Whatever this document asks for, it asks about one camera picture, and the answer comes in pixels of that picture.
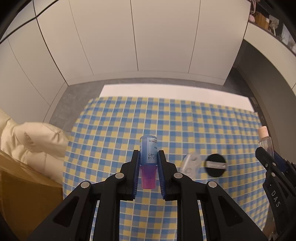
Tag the cream padded armchair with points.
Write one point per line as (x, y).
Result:
(39, 145)

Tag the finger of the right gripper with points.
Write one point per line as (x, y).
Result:
(266, 160)

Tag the white low table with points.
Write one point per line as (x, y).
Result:
(179, 92)

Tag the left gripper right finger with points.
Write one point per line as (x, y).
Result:
(204, 211)

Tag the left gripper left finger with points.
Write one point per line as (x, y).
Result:
(91, 211)

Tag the clear bottle pink cap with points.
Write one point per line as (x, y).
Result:
(265, 140)

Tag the blue purple small bottle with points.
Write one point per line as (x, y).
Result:
(148, 160)

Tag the blue yellow checkered tablecloth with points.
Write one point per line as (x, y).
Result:
(108, 130)

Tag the brown cardboard box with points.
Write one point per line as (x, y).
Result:
(27, 198)

